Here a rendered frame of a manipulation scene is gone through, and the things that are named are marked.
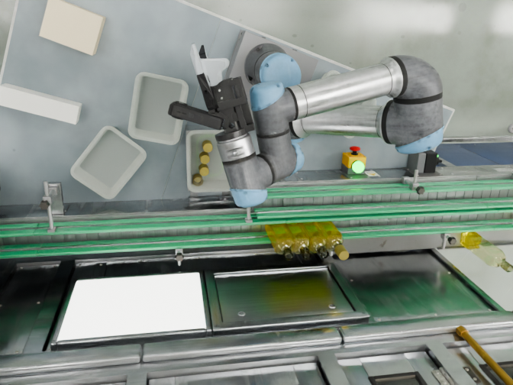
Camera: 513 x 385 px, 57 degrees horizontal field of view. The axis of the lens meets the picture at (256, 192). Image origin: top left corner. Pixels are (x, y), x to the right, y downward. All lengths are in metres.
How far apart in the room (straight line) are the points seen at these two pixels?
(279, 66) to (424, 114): 0.44
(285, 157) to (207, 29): 0.75
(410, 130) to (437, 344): 0.63
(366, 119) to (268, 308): 0.63
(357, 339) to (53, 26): 1.29
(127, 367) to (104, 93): 0.89
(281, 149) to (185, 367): 0.63
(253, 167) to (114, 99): 0.82
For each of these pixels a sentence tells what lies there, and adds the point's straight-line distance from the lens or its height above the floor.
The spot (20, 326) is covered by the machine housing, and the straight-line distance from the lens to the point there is 1.60.
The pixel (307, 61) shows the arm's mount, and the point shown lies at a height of 0.86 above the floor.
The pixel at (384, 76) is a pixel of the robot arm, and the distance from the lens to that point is 1.15.
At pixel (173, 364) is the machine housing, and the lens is 1.33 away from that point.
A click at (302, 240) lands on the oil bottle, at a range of 1.57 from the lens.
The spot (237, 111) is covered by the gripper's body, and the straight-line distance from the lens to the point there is 0.99.
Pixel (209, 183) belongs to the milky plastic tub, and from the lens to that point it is 1.74.
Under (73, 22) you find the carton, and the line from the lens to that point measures 1.63.
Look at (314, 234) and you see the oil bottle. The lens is 1.61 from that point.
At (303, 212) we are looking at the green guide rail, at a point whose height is 0.95.
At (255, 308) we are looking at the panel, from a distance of 1.49.
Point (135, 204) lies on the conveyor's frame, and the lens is 1.77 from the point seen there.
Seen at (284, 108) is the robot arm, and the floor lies 1.45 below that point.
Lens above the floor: 2.43
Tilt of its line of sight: 67 degrees down
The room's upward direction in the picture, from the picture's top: 153 degrees clockwise
